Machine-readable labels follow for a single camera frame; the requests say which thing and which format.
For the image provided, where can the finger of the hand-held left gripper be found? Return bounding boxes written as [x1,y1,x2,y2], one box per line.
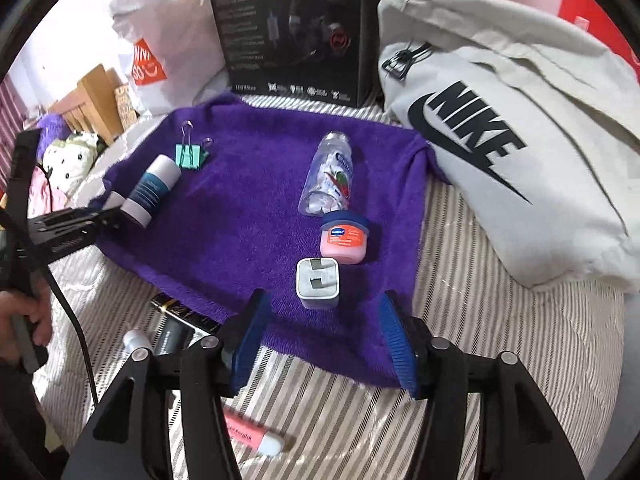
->
[30,206,125,233]

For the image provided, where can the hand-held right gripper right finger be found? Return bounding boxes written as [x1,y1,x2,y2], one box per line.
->
[377,290,586,480]

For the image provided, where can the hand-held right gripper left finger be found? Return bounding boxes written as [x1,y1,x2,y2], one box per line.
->
[60,287,275,480]

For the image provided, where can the blue and white bottle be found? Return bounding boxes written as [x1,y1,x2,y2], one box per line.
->
[121,154,182,231]

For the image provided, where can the black and gold tube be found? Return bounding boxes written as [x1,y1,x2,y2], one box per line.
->
[151,295,223,333]

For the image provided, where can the white charger plug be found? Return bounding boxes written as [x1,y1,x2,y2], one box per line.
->
[296,256,343,311]

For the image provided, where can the pink lip balm tube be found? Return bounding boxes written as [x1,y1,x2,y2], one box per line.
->
[222,405,291,457]

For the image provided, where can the pink jelly jar blue lid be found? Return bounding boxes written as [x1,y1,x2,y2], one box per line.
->
[320,210,372,264]

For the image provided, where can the green binder clip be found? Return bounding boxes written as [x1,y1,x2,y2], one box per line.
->
[174,120,213,170]

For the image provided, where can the small white dropper bottle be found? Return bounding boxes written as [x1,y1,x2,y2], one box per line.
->
[123,329,153,357]

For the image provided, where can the clear bottle of white candy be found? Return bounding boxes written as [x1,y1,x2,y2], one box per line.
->
[298,131,355,218]

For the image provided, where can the person's left forearm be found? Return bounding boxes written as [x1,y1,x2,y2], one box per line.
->
[0,355,71,480]

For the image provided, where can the person's left hand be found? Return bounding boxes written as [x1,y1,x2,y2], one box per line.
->
[0,287,55,361]

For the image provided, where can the pink cloth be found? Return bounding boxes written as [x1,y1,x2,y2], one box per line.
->
[27,165,68,221]

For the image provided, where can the white spotted plush pillow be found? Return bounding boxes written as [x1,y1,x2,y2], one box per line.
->
[42,132,101,196]

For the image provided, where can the purple plush toy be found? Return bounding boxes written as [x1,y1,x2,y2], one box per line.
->
[35,112,68,156]

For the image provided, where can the pink striped curtain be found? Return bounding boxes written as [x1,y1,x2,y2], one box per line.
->
[0,77,31,171]

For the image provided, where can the wooden headboard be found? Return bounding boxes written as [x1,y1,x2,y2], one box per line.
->
[47,63,131,148]

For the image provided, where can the brown patterned book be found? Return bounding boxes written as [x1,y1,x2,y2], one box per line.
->
[114,84,138,128]

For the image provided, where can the purple towel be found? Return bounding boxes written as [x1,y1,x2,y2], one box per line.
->
[89,92,451,390]

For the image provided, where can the white plastic shopping bag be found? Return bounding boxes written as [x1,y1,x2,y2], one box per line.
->
[97,0,231,116]

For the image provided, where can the black headset box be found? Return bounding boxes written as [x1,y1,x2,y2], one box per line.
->
[204,0,381,108]

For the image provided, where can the grey sling bag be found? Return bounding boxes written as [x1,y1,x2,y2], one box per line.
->
[376,0,640,291]

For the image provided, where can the red paper bag white handles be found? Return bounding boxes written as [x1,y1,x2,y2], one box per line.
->
[557,0,640,86]

